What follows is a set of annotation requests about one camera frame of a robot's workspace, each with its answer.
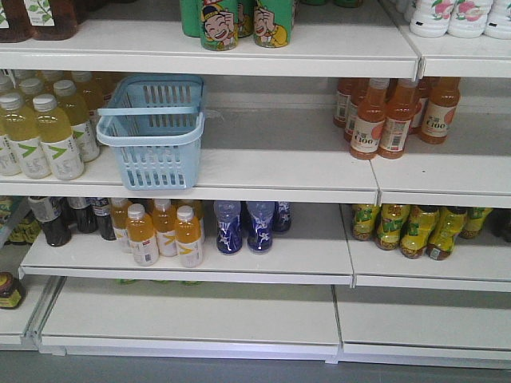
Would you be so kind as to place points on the blue sports drink bottle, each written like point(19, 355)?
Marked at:
point(260, 237)
point(228, 235)

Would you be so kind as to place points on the peach C100 drink bottle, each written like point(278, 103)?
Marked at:
point(443, 101)
point(370, 120)
point(399, 113)

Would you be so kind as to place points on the brown sauce jar red lid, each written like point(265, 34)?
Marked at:
point(12, 291)

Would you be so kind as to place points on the green cartoon drink can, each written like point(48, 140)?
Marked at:
point(267, 32)
point(218, 24)

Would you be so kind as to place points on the orange juice bottle white label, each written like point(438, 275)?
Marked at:
point(142, 237)
point(164, 218)
point(188, 237)

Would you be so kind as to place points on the light blue plastic basket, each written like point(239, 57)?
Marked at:
point(154, 123)

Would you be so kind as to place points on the white metal shelving unit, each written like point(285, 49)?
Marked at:
point(267, 139)

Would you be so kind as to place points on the yellow iced tea bottle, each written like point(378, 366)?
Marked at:
point(392, 218)
point(421, 222)
point(450, 224)

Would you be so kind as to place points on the dark tea bottle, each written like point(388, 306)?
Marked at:
point(102, 210)
point(47, 212)

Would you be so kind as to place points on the pale yellow drink bottle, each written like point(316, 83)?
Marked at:
point(32, 158)
point(11, 102)
point(57, 138)

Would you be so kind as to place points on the white peach drink bottle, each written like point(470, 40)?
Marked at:
point(431, 18)
point(468, 18)

